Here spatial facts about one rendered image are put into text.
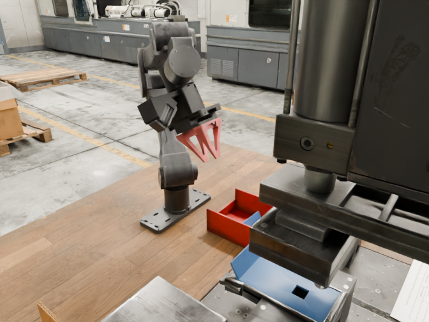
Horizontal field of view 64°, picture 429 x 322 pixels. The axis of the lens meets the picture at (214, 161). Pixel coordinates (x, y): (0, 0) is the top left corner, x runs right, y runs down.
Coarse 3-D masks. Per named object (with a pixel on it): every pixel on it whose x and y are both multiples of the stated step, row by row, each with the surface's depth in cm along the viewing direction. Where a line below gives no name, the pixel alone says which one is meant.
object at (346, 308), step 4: (296, 292) 54; (300, 292) 53; (352, 292) 55; (300, 296) 53; (304, 296) 53; (348, 300) 53; (348, 304) 54; (344, 308) 52; (348, 308) 55; (340, 312) 50; (344, 312) 53; (348, 312) 57; (340, 316) 51; (344, 316) 54; (336, 320) 48; (340, 320) 52; (344, 320) 55
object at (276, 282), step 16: (240, 256) 55; (256, 256) 58; (240, 272) 54; (256, 272) 55; (272, 272) 55; (288, 272) 55; (256, 288) 52; (272, 288) 52; (288, 288) 52; (304, 288) 52; (288, 304) 49; (304, 304) 49; (320, 304) 49; (320, 320) 47
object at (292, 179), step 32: (288, 192) 40; (320, 192) 40; (352, 192) 42; (384, 192) 40; (256, 224) 41; (288, 224) 40; (320, 224) 39; (352, 224) 36; (384, 224) 34; (416, 224) 36; (288, 256) 38; (320, 256) 36; (416, 256) 33; (320, 288) 40
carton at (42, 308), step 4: (40, 304) 51; (40, 308) 51; (44, 308) 51; (40, 312) 52; (44, 312) 51; (48, 312) 50; (44, 316) 52; (48, 316) 50; (52, 316) 50; (44, 320) 52; (48, 320) 51; (52, 320) 50; (56, 320) 49
